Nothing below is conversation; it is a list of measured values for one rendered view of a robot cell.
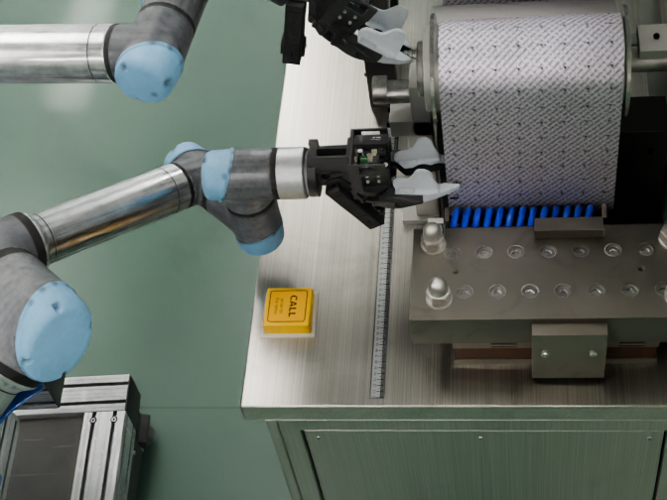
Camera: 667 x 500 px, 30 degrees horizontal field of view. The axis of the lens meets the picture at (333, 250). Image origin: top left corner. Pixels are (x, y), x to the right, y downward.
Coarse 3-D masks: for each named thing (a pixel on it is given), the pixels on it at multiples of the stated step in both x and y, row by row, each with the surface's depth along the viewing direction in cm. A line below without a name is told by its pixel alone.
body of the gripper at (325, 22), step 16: (272, 0) 158; (288, 0) 156; (304, 0) 159; (320, 0) 159; (336, 0) 156; (352, 0) 158; (368, 0) 158; (320, 16) 159; (336, 16) 158; (352, 16) 159; (368, 16) 158; (320, 32) 160; (336, 32) 160; (352, 32) 162
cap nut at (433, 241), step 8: (432, 224) 172; (424, 232) 173; (432, 232) 172; (440, 232) 173; (424, 240) 174; (432, 240) 173; (440, 240) 174; (424, 248) 175; (432, 248) 174; (440, 248) 175
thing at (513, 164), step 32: (448, 128) 166; (480, 128) 166; (512, 128) 165; (544, 128) 165; (576, 128) 164; (608, 128) 164; (448, 160) 171; (480, 160) 171; (512, 160) 170; (544, 160) 170; (576, 160) 169; (608, 160) 169; (480, 192) 176; (512, 192) 176; (544, 192) 175; (576, 192) 175; (608, 192) 174
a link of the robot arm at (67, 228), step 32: (192, 160) 188; (96, 192) 178; (128, 192) 180; (160, 192) 182; (192, 192) 186; (0, 224) 167; (32, 224) 169; (64, 224) 172; (96, 224) 175; (128, 224) 180; (64, 256) 174
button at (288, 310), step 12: (276, 288) 188; (288, 288) 188; (300, 288) 187; (276, 300) 187; (288, 300) 186; (300, 300) 186; (312, 300) 187; (264, 312) 186; (276, 312) 185; (288, 312) 185; (300, 312) 185; (312, 312) 186; (264, 324) 184; (276, 324) 184; (288, 324) 184; (300, 324) 183
